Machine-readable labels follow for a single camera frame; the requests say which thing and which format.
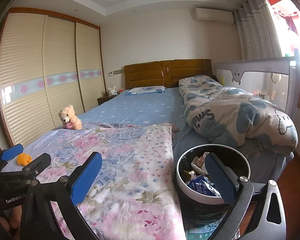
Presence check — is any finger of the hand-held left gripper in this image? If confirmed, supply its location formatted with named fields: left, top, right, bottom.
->
left=0, top=143, right=24, bottom=173
left=5, top=152, right=52, bottom=183

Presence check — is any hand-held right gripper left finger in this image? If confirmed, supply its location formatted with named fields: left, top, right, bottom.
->
left=20, top=151, right=103, bottom=240

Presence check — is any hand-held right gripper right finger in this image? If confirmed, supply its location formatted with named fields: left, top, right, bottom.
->
left=204, top=152, right=289, bottom=240

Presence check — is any round black trash bin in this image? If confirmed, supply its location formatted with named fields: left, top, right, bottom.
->
left=175, top=144, right=252, bottom=227

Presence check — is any person's left hand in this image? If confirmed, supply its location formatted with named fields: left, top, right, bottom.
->
left=0, top=204, right=23, bottom=233

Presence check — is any pink floral blanket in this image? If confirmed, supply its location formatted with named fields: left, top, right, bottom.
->
left=1, top=122, right=188, bottom=240

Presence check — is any beige teddy bear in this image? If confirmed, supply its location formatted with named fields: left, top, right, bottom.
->
left=58, top=104, right=82, bottom=130

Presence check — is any green patterned floor mat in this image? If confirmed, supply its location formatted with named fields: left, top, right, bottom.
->
left=186, top=219, right=227, bottom=240

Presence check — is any blue and white quilt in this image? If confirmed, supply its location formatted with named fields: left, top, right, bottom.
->
left=178, top=75, right=298, bottom=158

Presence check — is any dark wooden nightstand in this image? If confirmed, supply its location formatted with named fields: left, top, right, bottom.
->
left=97, top=95, right=118, bottom=105

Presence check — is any beige slatted wardrobe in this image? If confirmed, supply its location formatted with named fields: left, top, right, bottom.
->
left=0, top=7, right=107, bottom=148

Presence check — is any bed with blue sheet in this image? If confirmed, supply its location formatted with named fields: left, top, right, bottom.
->
left=1, top=87, right=294, bottom=180

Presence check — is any blue patterned pillow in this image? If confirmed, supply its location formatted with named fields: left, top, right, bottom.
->
left=125, top=86, right=166, bottom=96

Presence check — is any wooden headboard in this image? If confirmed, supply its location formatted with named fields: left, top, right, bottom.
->
left=124, top=59, right=213, bottom=90

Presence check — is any window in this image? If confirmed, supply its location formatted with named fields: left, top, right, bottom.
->
left=265, top=0, right=300, bottom=58

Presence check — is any grey dotted curtain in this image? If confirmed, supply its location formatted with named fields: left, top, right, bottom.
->
left=232, top=0, right=283, bottom=61

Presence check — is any white air conditioner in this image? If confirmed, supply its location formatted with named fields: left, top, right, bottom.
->
left=195, top=8, right=234, bottom=24

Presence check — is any red hanging decoration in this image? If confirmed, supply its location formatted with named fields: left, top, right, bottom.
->
left=267, top=0, right=300, bottom=33

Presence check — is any grey bed guard rail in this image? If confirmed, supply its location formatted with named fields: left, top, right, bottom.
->
left=214, top=49, right=300, bottom=130

